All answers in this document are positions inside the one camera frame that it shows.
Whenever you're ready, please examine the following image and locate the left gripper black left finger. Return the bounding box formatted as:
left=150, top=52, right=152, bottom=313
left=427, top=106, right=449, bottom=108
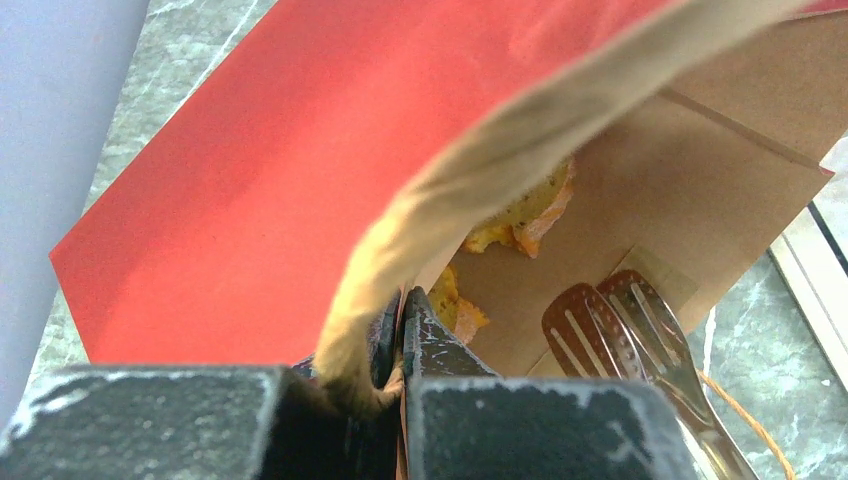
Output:
left=0, top=291, right=403, bottom=480

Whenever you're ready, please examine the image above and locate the silver metal tray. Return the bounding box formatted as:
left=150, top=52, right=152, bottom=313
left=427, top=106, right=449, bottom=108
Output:
left=771, top=137, right=847, bottom=386

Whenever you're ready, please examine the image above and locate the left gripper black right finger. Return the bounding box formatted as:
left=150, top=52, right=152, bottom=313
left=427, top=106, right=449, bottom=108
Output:
left=404, top=289, right=696, bottom=480

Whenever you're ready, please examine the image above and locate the metal tongs white handle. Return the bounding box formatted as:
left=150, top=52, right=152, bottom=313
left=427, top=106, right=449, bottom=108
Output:
left=541, top=269, right=757, bottom=479

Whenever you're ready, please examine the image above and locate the fake bread piece in bag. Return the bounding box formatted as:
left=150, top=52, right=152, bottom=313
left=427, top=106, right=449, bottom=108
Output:
left=461, top=157, right=575, bottom=258

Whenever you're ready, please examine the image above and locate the red paper bag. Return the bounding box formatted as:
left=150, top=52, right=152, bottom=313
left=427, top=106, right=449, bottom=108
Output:
left=51, top=1, right=847, bottom=375

